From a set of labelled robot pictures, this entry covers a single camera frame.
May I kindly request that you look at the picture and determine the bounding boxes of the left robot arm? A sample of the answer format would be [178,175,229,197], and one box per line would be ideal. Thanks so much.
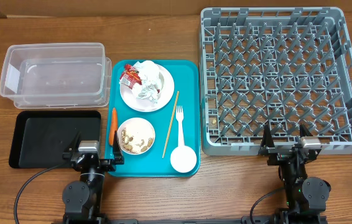
[62,133,124,224]

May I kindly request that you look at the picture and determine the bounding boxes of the black plastic tray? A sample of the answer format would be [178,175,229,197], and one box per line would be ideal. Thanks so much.
[9,110,101,169]

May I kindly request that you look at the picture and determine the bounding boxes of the large white plate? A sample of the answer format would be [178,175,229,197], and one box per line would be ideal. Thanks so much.
[118,64,175,113]

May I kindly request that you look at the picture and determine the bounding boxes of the clear plastic bin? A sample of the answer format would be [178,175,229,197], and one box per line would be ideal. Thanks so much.
[0,42,112,109]

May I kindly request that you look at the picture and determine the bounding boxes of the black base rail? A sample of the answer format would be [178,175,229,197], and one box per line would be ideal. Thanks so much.
[51,215,329,224]

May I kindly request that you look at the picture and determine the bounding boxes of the red snack wrapper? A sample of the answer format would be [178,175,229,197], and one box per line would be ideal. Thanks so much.
[119,64,142,89]

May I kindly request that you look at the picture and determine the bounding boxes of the grey dish rack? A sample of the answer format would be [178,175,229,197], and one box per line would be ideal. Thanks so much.
[200,7,352,156]

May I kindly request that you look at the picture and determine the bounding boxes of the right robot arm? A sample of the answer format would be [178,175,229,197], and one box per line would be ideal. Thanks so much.
[249,124,331,223]

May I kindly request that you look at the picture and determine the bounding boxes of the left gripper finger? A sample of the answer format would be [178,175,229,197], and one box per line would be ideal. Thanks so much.
[67,132,81,152]
[113,139,123,159]

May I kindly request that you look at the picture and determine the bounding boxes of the white bowl with food scraps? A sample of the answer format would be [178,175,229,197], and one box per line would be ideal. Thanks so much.
[117,118,155,156]

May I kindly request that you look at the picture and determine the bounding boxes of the small white round cup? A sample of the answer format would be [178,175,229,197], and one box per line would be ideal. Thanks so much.
[170,146,197,173]

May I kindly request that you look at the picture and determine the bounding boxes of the orange carrot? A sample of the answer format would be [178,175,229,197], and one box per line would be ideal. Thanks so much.
[108,108,118,146]

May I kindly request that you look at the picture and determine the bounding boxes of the white napkin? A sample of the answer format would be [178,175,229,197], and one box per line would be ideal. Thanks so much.
[132,60,162,103]

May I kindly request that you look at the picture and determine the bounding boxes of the wooden chopstick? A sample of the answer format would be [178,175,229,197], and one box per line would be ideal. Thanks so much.
[162,91,180,158]

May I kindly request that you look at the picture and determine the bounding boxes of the teal plastic tray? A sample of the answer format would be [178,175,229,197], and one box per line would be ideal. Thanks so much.
[107,60,201,177]

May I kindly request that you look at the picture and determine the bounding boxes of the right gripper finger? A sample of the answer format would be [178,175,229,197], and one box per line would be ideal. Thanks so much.
[299,124,312,138]
[261,123,275,148]

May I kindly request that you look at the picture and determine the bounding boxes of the white plastic fork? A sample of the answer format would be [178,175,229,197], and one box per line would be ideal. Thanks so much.
[176,105,185,147]

